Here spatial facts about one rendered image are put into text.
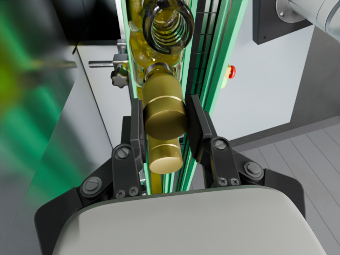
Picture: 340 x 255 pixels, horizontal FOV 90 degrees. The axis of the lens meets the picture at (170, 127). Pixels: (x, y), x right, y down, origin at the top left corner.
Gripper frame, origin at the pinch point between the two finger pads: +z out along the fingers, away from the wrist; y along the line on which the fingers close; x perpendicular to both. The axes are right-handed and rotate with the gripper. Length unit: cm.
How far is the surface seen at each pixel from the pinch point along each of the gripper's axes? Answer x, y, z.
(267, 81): -37, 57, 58
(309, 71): -78, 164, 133
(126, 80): -5.7, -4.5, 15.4
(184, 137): -37.7, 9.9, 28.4
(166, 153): -4.1, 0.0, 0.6
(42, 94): -1.9, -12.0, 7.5
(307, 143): -173, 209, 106
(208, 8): 0.7, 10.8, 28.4
